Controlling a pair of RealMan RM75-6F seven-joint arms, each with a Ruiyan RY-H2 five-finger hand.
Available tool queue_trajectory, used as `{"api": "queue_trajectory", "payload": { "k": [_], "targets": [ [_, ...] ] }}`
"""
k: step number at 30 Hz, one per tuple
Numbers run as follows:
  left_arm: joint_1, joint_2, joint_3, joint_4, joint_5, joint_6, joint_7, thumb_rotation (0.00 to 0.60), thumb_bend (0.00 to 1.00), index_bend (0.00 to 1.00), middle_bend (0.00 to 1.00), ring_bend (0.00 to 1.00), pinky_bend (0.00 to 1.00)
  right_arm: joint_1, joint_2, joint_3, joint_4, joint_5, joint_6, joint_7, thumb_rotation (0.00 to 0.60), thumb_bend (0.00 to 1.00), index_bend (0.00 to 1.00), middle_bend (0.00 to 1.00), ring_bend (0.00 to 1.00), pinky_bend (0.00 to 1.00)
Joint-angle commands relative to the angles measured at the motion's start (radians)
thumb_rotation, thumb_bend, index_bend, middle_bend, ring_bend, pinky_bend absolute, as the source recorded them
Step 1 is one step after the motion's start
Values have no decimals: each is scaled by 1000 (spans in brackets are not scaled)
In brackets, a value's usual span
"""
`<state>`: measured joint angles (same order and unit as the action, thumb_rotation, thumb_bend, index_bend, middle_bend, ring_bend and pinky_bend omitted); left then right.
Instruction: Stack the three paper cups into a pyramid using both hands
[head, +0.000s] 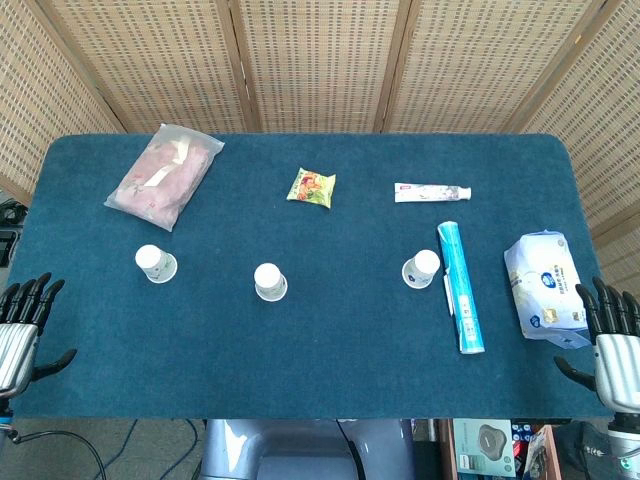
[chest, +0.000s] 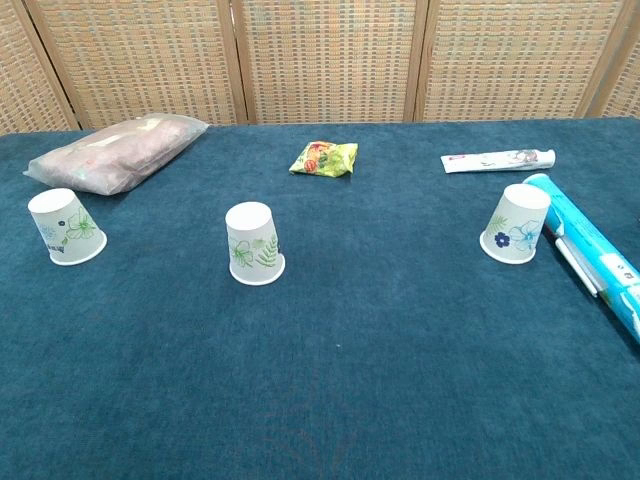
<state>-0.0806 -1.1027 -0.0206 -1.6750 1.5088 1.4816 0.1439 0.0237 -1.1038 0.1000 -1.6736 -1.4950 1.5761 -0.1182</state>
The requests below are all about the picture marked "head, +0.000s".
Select white toothpaste tube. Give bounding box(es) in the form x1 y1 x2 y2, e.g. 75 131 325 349
393 181 473 204

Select black equipment box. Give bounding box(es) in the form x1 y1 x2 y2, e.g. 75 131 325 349
0 197 27 267

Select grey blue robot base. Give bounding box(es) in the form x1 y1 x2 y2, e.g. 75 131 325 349
197 418 417 480

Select teal product box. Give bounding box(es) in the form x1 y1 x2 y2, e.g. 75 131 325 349
452 418 517 479

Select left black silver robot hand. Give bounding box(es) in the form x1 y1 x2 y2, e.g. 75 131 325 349
0 272 78 401

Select black cable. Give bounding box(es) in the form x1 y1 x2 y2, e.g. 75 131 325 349
9 428 109 480

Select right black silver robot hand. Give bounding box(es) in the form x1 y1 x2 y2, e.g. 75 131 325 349
553 276 640 416

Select blue cable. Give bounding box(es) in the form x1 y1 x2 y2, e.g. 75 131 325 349
102 419 140 480

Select woven bamboo screen panel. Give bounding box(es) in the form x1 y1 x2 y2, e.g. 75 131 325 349
0 0 127 206
519 0 640 286
37 0 262 135
382 0 624 135
217 0 417 135

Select white wet wipes pack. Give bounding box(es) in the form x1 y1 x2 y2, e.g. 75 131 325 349
503 229 594 350

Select pink cloth in plastic bag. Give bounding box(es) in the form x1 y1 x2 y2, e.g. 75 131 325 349
103 123 226 233

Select blue plastic wrap roll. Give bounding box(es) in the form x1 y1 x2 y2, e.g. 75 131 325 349
436 220 486 356

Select yellow green snack packet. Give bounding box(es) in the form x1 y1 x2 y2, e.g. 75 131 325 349
286 167 337 210

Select blue felt table cover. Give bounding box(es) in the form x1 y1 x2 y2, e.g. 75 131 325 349
7 132 619 421

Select paper cup green blue flowers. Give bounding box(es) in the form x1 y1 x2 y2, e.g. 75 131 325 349
134 243 179 285

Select paper cup green fern print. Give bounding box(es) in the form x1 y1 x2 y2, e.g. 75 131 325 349
253 262 289 303

